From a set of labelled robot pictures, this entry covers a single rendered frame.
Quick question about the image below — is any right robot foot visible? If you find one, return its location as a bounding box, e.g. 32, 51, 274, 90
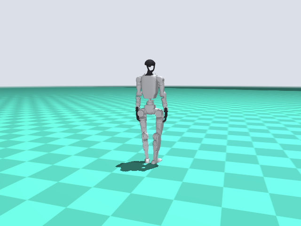
151, 158, 162, 164

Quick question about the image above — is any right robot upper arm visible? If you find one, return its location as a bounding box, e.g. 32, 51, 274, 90
156, 76, 165, 97

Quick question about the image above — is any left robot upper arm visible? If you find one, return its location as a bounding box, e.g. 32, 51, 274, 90
136, 76, 142, 96

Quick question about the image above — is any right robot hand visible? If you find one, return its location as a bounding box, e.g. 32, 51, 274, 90
163, 108, 168, 122

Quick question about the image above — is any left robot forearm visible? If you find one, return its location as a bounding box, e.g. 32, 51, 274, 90
135, 93, 141, 110

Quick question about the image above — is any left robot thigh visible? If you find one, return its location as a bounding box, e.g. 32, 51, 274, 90
137, 108, 149, 140

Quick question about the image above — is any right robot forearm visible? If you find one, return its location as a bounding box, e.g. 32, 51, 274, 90
161, 92, 168, 110

